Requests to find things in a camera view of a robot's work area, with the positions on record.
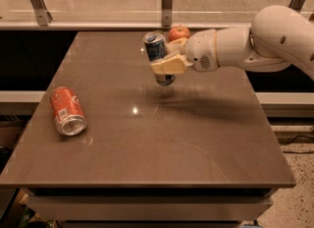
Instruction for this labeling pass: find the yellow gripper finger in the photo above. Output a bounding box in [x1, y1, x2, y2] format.
[150, 54, 192, 75]
[166, 37, 187, 55]

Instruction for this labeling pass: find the black floor cable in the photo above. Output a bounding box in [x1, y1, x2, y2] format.
[280, 134, 314, 155]

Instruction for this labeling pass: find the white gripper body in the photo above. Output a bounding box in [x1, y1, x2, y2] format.
[185, 29, 219, 73]

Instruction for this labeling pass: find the middle metal railing bracket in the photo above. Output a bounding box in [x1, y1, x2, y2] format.
[161, 0, 173, 27]

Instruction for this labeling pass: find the orange soda can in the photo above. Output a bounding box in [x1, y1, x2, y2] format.
[50, 86, 87, 137]

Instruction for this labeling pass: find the left metal railing bracket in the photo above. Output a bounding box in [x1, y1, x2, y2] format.
[29, 0, 53, 27]

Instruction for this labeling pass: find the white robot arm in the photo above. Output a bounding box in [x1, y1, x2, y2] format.
[151, 6, 314, 80]

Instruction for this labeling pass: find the red apple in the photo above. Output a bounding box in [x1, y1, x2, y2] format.
[168, 26, 190, 41]

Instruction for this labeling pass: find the blue silver redbull can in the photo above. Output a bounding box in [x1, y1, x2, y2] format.
[143, 30, 176, 86]

